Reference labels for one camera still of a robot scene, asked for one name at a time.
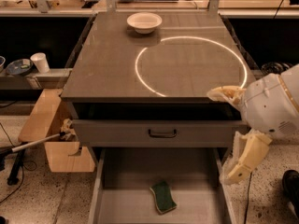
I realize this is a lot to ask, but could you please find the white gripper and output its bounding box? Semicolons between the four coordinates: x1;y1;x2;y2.
206;73;299;185

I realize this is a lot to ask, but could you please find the green scrubbing sponge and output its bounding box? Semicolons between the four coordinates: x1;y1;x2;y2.
149;181;177;215

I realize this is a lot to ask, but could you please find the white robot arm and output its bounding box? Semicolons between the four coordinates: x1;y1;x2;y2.
207;65;299;185

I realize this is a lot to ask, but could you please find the open grey middle drawer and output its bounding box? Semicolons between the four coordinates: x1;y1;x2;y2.
88;148;237;224

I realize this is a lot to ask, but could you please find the grey drawer cabinet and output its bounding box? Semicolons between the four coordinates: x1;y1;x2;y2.
60;11;265;157

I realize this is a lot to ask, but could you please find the black shoe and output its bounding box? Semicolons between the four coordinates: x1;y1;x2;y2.
282;170;299;217

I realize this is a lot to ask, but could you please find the white paper bowl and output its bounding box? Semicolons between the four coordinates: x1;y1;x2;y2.
127;12;163;35

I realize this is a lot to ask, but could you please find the grey side shelf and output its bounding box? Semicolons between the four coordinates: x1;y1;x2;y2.
0;68;72;90

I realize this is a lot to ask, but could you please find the white paper cup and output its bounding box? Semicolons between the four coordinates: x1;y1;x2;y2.
30;52;50;74

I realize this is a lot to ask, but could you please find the metal pole with black stand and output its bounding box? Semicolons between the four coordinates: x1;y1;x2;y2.
0;132;67;186

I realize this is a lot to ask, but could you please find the blue plate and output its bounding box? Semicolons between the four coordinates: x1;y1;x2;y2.
6;59;33;76

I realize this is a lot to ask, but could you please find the black floor cable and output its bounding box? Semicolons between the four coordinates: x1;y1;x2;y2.
242;171;254;224

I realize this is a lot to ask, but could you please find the coiled black cable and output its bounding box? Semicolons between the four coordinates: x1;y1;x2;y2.
261;61;294;77

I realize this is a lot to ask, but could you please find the top drawer with black handle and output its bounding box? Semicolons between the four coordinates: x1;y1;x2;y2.
73;119;248;147

